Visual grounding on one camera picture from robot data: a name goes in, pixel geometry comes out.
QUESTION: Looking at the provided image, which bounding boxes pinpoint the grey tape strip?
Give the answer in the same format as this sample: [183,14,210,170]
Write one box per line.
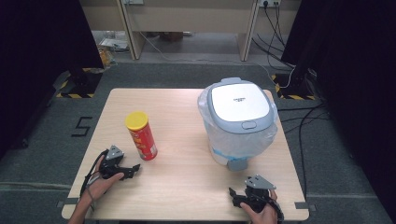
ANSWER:
[56,197,79,209]
[293,201,318,212]

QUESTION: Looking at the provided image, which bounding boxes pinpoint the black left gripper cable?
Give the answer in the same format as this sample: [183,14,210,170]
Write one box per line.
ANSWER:
[79,149,109,213]

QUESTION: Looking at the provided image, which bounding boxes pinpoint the black curtain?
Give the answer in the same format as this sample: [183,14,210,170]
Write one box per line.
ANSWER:
[280,0,396,216]
[0,0,106,158]

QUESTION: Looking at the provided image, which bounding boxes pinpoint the beige desk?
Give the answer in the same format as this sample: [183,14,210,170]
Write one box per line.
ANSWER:
[78,0,302,63]

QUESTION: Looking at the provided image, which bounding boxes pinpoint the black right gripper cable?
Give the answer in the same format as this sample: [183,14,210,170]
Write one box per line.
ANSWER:
[266,198,285,224]

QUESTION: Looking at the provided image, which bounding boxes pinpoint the person's left hand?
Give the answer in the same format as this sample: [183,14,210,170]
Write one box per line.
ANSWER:
[86,155,125,202]

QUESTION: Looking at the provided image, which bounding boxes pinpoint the pile of plastic bags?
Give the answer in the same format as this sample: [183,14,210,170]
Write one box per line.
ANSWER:
[92,30,131,68]

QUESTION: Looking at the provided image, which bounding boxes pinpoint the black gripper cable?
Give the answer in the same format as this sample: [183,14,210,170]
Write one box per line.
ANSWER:
[79,149,109,213]
[266,198,285,224]

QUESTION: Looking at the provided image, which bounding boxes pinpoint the clear plastic bin liner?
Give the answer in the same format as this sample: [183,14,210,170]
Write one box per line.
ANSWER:
[197,86,279,166]

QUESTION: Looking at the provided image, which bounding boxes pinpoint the black power cables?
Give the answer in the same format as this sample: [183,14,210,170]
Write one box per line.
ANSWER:
[251,2,296,69]

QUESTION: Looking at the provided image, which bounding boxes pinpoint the black floor cables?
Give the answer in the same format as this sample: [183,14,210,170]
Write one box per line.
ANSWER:
[276,102,332,200]

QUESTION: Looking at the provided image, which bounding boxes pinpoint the red chip can yellow lid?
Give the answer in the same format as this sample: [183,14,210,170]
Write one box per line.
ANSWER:
[124,110,159,161]

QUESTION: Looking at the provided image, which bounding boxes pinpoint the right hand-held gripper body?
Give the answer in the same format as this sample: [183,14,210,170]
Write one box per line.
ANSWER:
[244,174,277,214]

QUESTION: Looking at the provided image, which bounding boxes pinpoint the white wall power socket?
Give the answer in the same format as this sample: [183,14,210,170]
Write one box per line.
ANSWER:
[258,0,281,8]

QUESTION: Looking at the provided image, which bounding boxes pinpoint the grey trash bin white lid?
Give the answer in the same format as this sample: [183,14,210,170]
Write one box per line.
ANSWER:
[197,77,279,173]

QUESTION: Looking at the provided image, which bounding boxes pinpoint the white cable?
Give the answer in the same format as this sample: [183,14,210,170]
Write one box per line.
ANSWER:
[138,31,296,90]

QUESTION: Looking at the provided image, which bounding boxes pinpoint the person's right hand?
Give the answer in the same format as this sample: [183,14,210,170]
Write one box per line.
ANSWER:
[239,189,279,224]

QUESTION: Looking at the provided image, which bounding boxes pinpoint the striped stand base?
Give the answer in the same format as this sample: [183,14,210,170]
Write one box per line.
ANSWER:
[55,67,105,100]
[270,73,318,102]

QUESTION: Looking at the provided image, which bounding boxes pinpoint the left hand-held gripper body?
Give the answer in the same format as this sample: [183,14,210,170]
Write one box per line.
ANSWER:
[98,145,126,180]

